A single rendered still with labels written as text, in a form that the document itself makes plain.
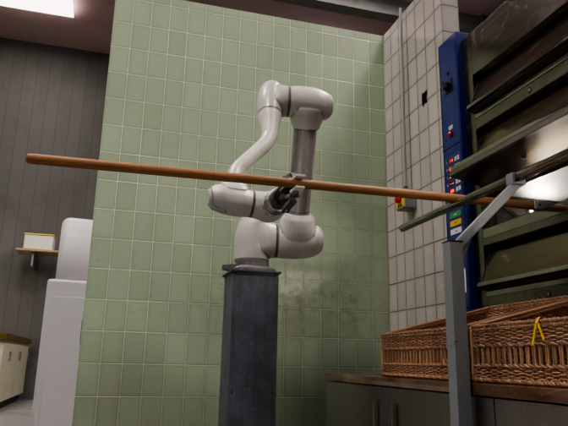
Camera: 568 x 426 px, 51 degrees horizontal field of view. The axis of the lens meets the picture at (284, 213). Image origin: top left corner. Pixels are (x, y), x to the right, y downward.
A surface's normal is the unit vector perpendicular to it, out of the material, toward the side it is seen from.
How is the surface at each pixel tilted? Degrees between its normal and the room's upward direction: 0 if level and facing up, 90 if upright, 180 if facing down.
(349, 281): 90
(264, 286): 90
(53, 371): 90
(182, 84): 90
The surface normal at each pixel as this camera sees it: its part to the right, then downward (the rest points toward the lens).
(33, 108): 0.28, -0.23
